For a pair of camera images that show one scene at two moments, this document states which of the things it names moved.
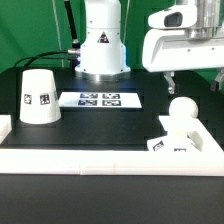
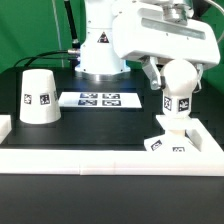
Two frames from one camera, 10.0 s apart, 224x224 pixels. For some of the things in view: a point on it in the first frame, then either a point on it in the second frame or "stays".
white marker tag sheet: (101, 100) stays
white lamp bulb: (181, 111) → (179, 79)
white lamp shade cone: (39, 101) stays
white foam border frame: (206, 162) stays
